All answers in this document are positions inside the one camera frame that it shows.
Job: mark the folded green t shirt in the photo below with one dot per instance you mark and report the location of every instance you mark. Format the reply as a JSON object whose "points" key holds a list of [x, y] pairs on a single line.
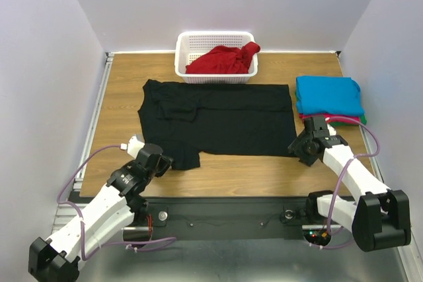
{"points": [[338, 120]]}

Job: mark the black t shirt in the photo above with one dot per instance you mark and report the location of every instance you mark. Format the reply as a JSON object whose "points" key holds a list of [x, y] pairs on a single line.
{"points": [[220, 119]]}

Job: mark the aluminium frame rail right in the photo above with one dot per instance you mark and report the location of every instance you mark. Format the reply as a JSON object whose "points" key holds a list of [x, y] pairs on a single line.
{"points": [[372, 146]]}

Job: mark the folded blue t shirt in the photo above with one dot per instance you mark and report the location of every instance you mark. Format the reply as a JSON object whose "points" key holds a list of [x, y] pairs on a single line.
{"points": [[328, 95]]}

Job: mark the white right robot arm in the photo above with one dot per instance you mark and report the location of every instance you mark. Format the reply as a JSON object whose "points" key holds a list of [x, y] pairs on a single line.
{"points": [[378, 217]]}

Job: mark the aluminium frame rail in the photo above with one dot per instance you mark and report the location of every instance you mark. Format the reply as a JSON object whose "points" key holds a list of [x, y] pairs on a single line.
{"points": [[97, 108], [372, 146]]}

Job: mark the red t shirt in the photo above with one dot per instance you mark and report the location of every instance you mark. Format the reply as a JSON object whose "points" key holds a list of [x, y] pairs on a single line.
{"points": [[223, 60]]}

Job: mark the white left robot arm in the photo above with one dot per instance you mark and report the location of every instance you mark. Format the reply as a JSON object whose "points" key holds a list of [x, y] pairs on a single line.
{"points": [[119, 203]]}

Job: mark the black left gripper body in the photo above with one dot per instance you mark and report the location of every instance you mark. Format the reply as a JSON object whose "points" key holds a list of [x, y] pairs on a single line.
{"points": [[163, 166]]}

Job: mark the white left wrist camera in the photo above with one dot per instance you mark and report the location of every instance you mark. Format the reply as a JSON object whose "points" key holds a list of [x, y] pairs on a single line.
{"points": [[133, 146]]}

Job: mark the aluminium frame rail left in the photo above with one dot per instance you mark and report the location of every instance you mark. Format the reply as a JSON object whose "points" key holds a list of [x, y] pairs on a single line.
{"points": [[97, 108]]}

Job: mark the folded pink t shirt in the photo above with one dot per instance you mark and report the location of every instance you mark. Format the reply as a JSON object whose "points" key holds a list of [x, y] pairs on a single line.
{"points": [[304, 116]]}

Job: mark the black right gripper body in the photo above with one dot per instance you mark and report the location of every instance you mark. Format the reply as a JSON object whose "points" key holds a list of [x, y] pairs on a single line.
{"points": [[298, 148]]}

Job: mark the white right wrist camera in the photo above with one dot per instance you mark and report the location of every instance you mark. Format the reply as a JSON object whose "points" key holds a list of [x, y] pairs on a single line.
{"points": [[331, 130]]}

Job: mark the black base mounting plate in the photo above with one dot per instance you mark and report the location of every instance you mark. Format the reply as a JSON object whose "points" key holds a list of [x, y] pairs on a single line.
{"points": [[224, 218]]}

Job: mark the white plastic basket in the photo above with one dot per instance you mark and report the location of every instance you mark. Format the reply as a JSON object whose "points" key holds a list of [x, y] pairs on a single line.
{"points": [[192, 45]]}

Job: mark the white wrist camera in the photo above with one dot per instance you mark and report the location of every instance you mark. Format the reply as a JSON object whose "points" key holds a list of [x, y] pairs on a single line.
{"points": [[331, 130], [133, 146]]}

